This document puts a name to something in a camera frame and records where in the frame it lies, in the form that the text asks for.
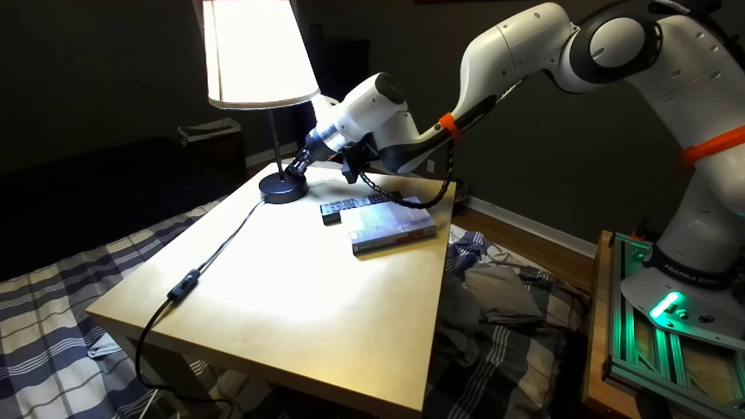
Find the grey crumpled cloth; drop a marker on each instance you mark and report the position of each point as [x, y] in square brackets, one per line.
[492, 294]

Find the blue plaid duvet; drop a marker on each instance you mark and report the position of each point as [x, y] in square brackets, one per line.
[47, 340]

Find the white baseboard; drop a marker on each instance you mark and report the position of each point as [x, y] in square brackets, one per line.
[536, 226]

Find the light wooden side table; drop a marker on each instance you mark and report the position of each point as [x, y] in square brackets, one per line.
[293, 311]

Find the dark remote control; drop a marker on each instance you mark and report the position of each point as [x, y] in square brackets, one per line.
[341, 208]

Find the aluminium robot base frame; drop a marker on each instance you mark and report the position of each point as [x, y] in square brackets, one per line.
[667, 349]

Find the wooden bedside crate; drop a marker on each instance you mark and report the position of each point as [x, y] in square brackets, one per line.
[213, 152]

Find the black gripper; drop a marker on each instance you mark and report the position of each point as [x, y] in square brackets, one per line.
[308, 157]

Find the table lamp with white shade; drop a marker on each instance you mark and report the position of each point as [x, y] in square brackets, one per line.
[257, 55]

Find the wooden robot platform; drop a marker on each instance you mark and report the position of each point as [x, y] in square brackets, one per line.
[598, 326]

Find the grey hardcover book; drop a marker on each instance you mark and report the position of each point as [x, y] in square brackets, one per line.
[387, 228]

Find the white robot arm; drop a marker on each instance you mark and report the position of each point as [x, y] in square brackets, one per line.
[699, 93]

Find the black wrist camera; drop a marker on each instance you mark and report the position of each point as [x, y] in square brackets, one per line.
[353, 158]

